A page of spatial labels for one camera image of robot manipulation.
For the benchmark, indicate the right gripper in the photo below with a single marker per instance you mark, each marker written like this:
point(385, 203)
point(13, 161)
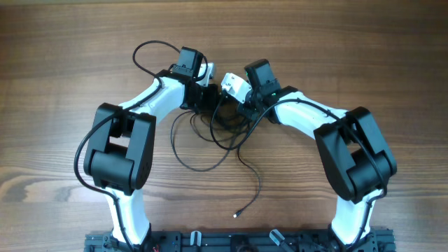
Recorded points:
point(243, 108)

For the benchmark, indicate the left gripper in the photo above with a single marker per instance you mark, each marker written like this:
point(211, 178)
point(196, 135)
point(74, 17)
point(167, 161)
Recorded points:
point(211, 101)

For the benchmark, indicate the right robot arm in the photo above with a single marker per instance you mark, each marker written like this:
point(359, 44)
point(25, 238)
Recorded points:
point(356, 158)

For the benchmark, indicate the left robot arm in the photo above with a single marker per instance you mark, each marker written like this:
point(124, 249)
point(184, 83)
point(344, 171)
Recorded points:
point(119, 147)

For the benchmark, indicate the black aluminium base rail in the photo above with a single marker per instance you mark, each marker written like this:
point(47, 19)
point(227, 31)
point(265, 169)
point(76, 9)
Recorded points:
point(305, 240)

